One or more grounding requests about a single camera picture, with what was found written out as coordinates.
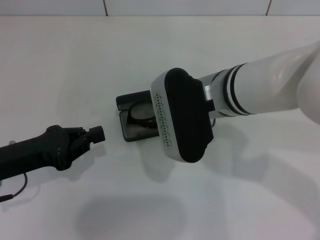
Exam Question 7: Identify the black glasses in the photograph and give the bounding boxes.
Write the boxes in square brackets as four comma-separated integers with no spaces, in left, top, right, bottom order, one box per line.
[127,100,160,131]

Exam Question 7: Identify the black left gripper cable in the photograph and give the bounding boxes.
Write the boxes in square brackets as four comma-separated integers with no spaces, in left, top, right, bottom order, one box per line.
[0,172,29,201]

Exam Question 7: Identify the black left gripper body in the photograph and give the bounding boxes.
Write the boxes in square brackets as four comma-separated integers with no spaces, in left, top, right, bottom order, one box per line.
[0,125,76,181]

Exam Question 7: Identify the black glasses case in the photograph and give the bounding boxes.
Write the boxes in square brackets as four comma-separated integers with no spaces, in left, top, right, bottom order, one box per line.
[115,90,163,144]

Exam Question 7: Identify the silver right camera bracket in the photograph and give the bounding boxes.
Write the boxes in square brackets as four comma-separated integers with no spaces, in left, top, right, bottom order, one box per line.
[202,84,216,112]

